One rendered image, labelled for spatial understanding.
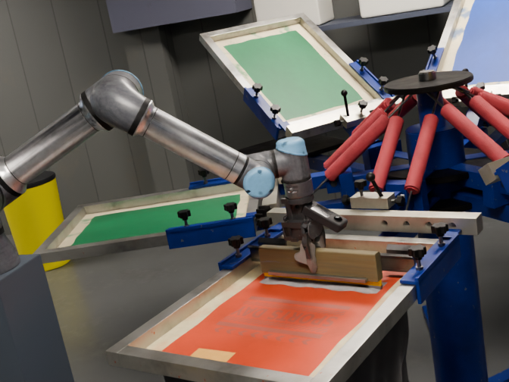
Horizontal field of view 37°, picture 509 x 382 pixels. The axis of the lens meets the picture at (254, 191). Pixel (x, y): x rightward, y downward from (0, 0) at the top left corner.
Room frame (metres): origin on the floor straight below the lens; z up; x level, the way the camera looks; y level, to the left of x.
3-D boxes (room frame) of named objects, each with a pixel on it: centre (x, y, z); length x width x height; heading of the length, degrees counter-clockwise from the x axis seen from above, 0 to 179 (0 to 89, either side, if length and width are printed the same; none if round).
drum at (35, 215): (5.41, 1.63, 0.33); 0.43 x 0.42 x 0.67; 69
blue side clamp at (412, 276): (1.81, -0.42, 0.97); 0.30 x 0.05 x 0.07; 144
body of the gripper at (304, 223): (1.90, -0.11, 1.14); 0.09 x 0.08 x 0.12; 54
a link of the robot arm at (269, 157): (1.88, -0.01, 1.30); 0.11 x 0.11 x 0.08; 0
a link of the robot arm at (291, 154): (1.90, -0.11, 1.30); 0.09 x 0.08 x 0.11; 90
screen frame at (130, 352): (1.78, -0.05, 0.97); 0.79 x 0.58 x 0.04; 144
